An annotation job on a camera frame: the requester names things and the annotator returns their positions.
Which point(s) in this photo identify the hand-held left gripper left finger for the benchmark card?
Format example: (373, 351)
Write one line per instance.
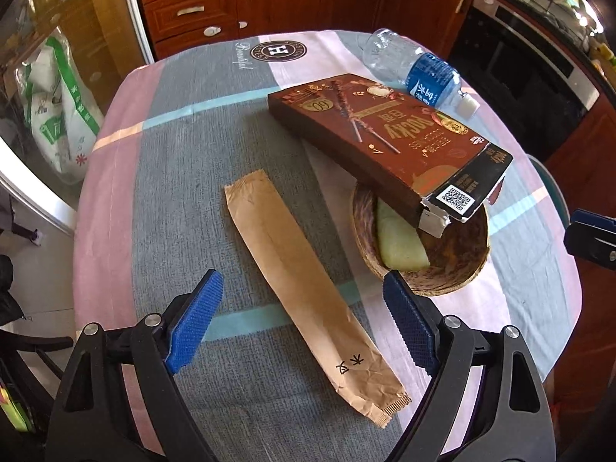
(192, 322)

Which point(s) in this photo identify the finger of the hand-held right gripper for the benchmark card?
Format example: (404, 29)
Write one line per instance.
(592, 240)

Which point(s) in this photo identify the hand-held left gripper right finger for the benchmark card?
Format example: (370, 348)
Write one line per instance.
(409, 322)

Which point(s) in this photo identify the coconut shell bowl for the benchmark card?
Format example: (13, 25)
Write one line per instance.
(447, 260)

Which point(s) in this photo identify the brown paper sleeve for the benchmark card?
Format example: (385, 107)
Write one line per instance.
(298, 288)

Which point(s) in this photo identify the brown snack box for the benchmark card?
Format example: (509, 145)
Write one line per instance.
(375, 130)

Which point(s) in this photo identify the clear plastic water bottle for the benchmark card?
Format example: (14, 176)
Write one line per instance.
(428, 79)

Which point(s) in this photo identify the large wooden panel cabinet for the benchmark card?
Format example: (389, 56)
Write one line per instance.
(587, 154)

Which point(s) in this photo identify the plaid pink grey tablecloth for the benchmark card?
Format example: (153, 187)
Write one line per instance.
(192, 154)

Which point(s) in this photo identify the dark cloth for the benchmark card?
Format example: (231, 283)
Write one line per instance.
(7, 293)

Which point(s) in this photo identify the black built-in oven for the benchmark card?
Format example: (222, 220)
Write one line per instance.
(505, 67)

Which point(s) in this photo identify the green white plastic bag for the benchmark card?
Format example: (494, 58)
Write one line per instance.
(53, 120)

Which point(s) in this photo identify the glass door cabinet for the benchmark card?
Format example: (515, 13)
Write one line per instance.
(29, 19)

